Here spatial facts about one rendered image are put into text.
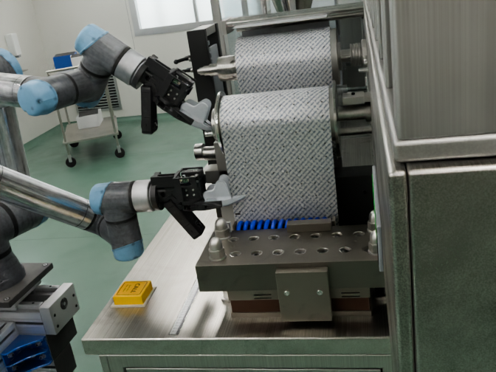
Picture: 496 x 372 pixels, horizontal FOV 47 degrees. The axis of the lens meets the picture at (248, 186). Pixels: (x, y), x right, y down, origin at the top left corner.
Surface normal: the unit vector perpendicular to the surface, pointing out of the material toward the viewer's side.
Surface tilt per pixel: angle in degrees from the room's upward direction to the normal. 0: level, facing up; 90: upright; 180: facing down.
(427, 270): 90
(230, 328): 0
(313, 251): 0
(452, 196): 90
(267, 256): 0
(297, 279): 90
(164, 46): 90
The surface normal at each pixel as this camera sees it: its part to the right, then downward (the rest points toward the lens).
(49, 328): -0.23, 0.37
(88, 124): 0.11, 0.33
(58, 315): 0.96, -0.04
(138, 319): -0.13, -0.93
